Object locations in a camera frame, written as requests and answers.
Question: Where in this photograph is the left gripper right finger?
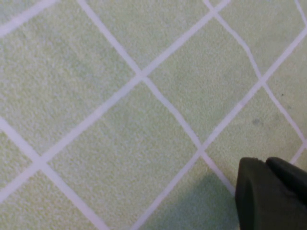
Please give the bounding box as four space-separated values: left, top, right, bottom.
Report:
265 157 307 206

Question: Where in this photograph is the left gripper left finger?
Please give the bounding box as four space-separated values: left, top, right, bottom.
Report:
235 157 307 230

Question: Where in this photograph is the green checked tablecloth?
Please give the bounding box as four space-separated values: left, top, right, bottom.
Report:
0 0 307 230

